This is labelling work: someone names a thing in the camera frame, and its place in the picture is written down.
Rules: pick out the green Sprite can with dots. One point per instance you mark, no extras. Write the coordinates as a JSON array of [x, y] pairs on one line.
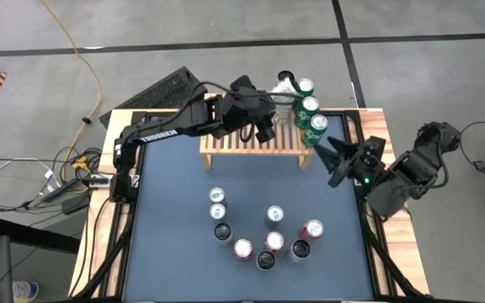
[[305, 86], [316, 126], [310, 104]]

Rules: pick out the small silver blue can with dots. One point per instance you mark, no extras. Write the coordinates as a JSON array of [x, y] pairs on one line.
[[275, 214], [217, 211], [216, 195]]

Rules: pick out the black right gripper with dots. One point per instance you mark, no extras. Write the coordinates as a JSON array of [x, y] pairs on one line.
[[366, 162]]

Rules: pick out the black keyboard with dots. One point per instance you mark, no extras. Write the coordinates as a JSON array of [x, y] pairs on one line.
[[162, 90]]

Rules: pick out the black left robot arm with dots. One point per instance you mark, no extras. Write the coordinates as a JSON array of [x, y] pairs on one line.
[[158, 132]]

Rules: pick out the white Celsius can yellow band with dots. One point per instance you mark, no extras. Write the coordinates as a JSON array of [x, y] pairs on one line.
[[282, 90], [285, 76], [284, 115]]

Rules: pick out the black power adapter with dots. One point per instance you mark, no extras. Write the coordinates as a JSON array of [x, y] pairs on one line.
[[74, 205]]

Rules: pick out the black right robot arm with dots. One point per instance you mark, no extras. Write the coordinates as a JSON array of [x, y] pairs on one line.
[[415, 168]]

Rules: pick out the red cola can dark figure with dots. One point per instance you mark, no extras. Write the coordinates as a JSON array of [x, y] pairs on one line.
[[243, 248]]

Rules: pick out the yellow plug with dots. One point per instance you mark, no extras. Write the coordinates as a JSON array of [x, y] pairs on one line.
[[79, 165]]

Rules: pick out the blue-grey table mat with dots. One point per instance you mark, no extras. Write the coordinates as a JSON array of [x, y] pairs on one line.
[[175, 189]]

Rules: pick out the wooden slatted shelf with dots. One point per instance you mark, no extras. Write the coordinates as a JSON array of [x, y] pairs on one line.
[[234, 150]]

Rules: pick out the white blue container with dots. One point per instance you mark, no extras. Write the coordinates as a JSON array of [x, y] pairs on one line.
[[25, 290]]

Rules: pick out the white Celsius can blue band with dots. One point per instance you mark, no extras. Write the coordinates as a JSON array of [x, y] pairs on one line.
[[265, 260], [222, 232], [299, 249]]

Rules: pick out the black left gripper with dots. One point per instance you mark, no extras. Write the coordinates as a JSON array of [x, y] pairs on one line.
[[246, 105]]

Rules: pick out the black power strip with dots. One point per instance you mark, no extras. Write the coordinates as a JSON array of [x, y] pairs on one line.
[[63, 189]]

